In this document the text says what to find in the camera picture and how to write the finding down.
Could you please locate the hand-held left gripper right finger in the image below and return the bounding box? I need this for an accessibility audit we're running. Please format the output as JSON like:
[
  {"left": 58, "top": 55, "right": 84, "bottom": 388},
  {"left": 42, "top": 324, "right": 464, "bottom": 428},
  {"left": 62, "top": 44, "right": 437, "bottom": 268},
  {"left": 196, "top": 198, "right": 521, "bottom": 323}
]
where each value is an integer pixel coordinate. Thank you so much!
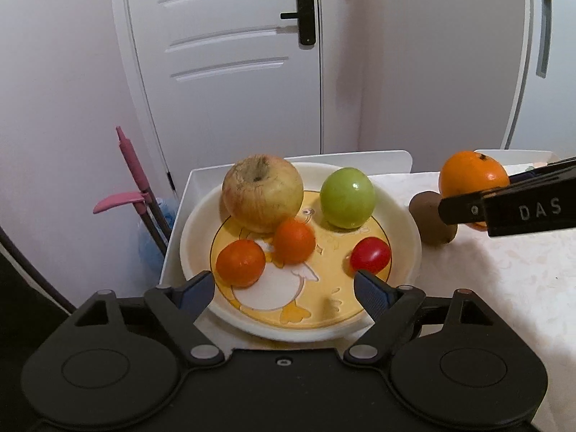
[{"left": 343, "top": 270, "right": 500, "bottom": 366}]

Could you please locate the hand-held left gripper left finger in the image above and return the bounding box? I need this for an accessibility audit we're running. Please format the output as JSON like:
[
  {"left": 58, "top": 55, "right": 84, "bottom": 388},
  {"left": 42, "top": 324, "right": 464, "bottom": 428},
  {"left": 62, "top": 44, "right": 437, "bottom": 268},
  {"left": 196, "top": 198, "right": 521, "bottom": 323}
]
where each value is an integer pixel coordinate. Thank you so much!
[{"left": 67, "top": 271, "right": 226, "bottom": 367}]

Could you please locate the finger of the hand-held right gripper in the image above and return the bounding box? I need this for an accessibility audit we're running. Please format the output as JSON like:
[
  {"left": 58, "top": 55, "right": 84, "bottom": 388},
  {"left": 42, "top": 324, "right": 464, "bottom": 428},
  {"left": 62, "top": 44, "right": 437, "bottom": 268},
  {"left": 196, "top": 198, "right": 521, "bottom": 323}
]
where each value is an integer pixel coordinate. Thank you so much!
[
  {"left": 437, "top": 180, "right": 576, "bottom": 238},
  {"left": 508, "top": 157, "right": 576, "bottom": 186}
]

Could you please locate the red cherry tomato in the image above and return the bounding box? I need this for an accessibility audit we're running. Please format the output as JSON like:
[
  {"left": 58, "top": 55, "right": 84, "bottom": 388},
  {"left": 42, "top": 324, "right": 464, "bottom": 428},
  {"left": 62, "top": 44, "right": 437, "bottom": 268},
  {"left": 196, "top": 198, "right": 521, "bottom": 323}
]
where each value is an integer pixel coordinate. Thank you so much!
[{"left": 350, "top": 237, "right": 391, "bottom": 275}]

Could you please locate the yellow cartoon duck plate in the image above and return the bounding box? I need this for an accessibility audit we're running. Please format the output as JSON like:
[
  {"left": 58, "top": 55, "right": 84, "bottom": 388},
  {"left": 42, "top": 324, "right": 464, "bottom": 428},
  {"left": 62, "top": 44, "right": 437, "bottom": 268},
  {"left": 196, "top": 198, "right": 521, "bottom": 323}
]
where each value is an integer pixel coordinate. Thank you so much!
[{"left": 180, "top": 162, "right": 423, "bottom": 342}]

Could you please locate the small tangerine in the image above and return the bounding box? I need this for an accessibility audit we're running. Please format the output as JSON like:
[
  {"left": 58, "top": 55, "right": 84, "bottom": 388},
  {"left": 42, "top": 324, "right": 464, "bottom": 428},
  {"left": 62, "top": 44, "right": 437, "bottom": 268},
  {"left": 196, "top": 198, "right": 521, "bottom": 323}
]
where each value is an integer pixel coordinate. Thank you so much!
[
  {"left": 216, "top": 239, "right": 266, "bottom": 289},
  {"left": 274, "top": 218, "right": 316, "bottom": 265}
]

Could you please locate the orange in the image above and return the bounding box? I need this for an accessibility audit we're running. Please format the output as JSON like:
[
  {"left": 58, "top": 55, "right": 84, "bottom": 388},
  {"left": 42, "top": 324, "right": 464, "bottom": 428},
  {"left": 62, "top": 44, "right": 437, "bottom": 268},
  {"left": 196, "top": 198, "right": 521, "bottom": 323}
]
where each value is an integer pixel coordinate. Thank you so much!
[{"left": 438, "top": 150, "right": 511, "bottom": 230}]

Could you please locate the green apple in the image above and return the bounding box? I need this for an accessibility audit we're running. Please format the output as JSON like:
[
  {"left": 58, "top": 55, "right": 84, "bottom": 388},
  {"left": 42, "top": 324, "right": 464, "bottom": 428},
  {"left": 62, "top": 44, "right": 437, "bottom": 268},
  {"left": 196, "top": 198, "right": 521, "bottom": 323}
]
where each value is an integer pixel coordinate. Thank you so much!
[{"left": 320, "top": 167, "right": 376, "bottom": 229}]

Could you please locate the large yellowish apple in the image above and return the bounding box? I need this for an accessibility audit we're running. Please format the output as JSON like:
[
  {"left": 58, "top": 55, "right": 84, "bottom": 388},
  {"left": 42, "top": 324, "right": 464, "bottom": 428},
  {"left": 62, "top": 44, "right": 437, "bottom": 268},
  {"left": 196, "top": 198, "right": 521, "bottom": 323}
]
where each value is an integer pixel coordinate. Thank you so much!
[{"left": 222, "top": 154, "right": 304, "bottom": 233}]

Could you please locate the white refrigerator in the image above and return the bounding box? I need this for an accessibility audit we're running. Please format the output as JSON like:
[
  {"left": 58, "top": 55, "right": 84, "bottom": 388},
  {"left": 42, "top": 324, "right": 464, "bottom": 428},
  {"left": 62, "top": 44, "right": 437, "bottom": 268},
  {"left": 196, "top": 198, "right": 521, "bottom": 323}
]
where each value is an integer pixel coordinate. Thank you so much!
[{"left": 499, "top": 0, "right": 576, "bottom": 163}]

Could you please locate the blue fuzzy bundle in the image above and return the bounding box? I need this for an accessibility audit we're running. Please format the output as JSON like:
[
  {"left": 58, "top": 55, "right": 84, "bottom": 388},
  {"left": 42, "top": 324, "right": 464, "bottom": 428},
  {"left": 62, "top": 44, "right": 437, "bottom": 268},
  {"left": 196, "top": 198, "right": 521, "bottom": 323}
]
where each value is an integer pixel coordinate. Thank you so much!
[{"left": 135, "top": 198, "right": 175, "bottom": 275}]

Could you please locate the brown kiwi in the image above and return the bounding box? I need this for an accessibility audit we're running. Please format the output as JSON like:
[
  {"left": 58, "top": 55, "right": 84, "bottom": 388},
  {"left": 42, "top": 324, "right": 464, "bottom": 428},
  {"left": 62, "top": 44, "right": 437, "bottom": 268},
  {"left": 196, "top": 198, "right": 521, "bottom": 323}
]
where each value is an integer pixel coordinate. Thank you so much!
[{"left": 409, "top": 191, "right": 459, "bottom": 246}]

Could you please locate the black furniture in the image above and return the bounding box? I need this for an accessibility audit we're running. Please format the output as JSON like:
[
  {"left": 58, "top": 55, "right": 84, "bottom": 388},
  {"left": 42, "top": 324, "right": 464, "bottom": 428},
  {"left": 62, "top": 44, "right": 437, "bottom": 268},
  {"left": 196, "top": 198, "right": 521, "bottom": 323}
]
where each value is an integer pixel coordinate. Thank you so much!
[{"left": 0, "top": 225, "right": 77, "bottom": 338}]

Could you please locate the white panelled door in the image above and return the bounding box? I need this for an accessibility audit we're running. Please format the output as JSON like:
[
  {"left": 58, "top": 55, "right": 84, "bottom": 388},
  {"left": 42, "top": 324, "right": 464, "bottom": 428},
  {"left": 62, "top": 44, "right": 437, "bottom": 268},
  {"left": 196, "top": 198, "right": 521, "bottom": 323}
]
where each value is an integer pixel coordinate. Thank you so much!
[{"left": 108, "top": 0, "right": 324, "bottom": 190}]

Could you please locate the grey refrigerator handle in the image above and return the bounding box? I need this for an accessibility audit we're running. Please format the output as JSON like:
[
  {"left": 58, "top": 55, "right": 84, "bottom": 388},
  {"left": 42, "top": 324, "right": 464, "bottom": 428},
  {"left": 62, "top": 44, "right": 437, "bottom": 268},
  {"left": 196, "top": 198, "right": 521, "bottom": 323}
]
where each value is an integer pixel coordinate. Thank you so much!
[{"left": 535, "top": 0, "right": 553, "bottom": 77}]

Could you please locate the black door lock handle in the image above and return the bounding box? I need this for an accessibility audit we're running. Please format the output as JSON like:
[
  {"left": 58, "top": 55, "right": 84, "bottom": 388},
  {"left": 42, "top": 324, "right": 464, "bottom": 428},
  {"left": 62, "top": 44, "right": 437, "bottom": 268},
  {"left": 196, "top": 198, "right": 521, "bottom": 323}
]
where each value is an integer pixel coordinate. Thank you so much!
[{"left": 280, "top": 0, "right": 316, "bottom": 46}]

